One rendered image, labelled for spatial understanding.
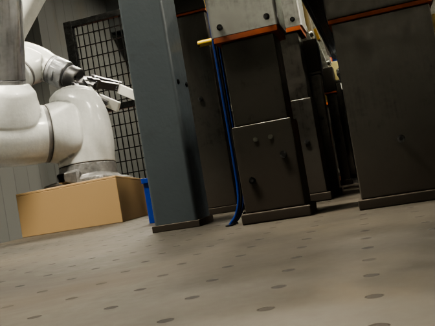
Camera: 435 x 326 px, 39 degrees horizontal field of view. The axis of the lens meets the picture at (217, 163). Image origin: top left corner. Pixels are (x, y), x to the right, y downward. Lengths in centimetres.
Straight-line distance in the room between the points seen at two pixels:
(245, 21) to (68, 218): 90
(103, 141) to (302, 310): 139
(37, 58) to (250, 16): 122
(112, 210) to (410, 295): 127
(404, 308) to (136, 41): 75
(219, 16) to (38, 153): 90
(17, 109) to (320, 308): 135
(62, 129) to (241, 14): 90
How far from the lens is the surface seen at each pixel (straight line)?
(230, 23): 80
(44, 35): 569
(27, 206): 161
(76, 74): 191
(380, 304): 27
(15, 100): 157
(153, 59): 93
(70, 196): 156
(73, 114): 163
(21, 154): 160
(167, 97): 92
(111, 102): 182
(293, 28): 105
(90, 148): 162
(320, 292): 31
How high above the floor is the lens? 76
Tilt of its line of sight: 2 degrees up
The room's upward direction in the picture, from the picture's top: 10 degrees counter-clockwise
